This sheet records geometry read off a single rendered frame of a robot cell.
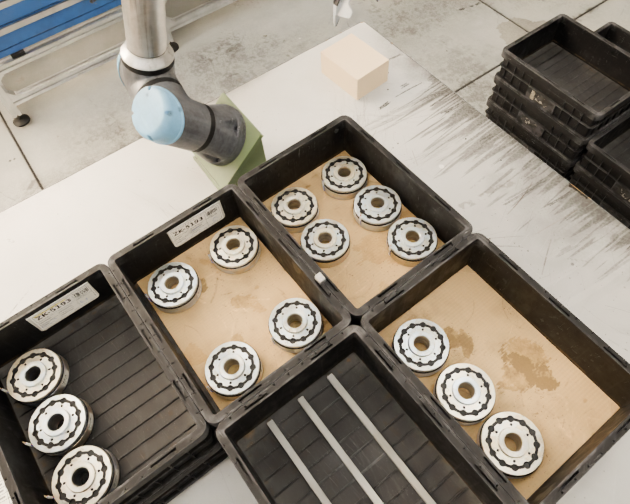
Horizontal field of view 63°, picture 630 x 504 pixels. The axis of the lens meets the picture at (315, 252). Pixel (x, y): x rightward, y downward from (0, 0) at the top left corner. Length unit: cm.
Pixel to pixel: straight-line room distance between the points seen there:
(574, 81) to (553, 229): 82
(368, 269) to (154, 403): 49
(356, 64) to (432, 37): 142
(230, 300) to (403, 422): 41
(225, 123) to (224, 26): 184
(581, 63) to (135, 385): 178
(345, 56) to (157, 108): 62
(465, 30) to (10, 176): 233
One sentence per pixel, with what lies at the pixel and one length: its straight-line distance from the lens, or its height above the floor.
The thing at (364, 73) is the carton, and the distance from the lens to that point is 153.
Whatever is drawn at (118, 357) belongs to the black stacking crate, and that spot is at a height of 83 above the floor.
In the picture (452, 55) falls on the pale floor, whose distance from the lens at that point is 284.
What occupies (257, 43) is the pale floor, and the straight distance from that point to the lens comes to 294.
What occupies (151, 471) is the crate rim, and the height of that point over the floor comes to 93.
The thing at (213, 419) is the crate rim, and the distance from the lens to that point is 89.
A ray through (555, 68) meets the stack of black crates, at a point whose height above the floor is 49.
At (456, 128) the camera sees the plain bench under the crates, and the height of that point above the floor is 70.
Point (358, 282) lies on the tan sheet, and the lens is 106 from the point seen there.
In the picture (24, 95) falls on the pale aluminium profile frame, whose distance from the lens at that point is 287.
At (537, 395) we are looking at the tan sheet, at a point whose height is 83.
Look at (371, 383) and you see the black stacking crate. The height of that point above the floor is 83.
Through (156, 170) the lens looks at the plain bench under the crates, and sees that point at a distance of 148.
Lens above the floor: 178
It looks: 60 degrees down
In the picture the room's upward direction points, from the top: 6 degrees counter-clockwise
